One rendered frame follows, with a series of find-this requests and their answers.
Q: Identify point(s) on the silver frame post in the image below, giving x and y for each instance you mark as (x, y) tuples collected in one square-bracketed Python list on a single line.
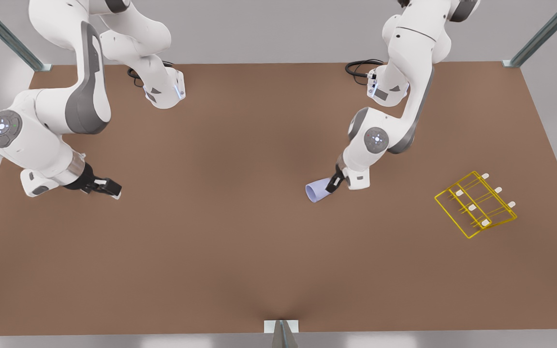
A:
[(5, 34), (282, 333), (544, 31)]

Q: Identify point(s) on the pale lavender cup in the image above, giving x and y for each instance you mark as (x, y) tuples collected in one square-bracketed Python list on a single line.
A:
[(318, 191)]

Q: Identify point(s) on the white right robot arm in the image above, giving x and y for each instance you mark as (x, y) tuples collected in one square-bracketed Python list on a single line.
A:
[(41, 111)]

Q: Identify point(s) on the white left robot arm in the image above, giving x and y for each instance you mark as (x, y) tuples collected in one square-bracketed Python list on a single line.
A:
[(404, 58)]

